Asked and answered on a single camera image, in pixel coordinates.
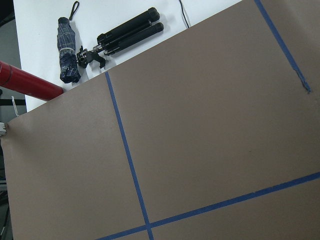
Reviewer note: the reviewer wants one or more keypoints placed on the brown paper table cover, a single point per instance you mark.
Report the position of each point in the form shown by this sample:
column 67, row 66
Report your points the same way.
column 209, row 135

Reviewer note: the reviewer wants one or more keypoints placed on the black folded tripod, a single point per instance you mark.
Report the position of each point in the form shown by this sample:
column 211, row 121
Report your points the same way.
column 121, row 37

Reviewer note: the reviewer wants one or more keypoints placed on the red cylinder tube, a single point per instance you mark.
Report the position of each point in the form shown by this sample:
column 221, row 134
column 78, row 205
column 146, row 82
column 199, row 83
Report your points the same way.
column 15, row 79

